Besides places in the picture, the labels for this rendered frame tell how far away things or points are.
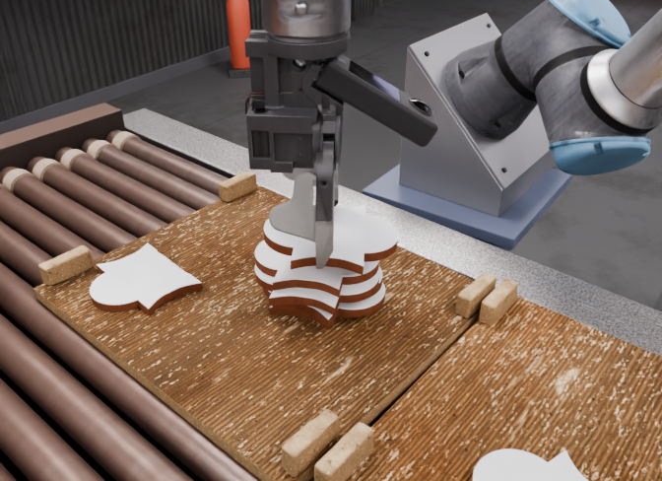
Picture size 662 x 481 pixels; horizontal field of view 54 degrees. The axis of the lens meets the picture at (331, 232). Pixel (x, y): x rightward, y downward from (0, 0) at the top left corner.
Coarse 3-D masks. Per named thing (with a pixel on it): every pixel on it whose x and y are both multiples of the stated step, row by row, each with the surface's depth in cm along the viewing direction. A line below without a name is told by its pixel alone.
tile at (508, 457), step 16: (480, 464) 52; (496, 464) 52; (512, 464) 52; (528, 464) 52; (544, 464) 52; (560, 464) 52; (480, 480) 51; (496, 480) 51; (512, 480) 51; (528, 480) 51; (544, 480) 51; (560, 480) 51; (576, 480) 51
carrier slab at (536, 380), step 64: (512, 320) 70; (448, 384) 62; (512, 384) 62; (576, 384) 62; (640, 384) 62; (384, 448) 55; (448, 448) 55; (512, 448) 55; (576, 448) 55; (640, 448) 55
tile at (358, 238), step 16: (336, 208) 69; (352, 208) 70; (336, 224) 67; (352, 224) 67; (368, 224) 67; (384, 224) 67; (272, 240) 64; (288, 240) 64; (304, 240) 64; (336, 240) 64; (352, 240) 64; (368, 240) 64; (384, 240) 64; (304, 256) 61; (336, 256) 62; (352, 256) 62; (368, 256) 63; (384, 256) 64
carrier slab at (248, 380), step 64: (256, 192) 94; (192, 256) 80; (64, 320) 72; (128, 320) 70; (192, 320) 70; (256, 320) 70; (384, 320) 70; (448, 320) 70; (192, 384) 62; (256, 384) 62; (320, 384) 62; (384, 384) 62; (256, 448) 55
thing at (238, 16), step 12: (228, 0) 409; (240, 0) 407; (228, 12) 413; (240, 12) 410; (228, 24) 419; (240, 24) 413; (240, 36) 417; (240, 48) 421; (240, 60) 425; (240, 72) 426
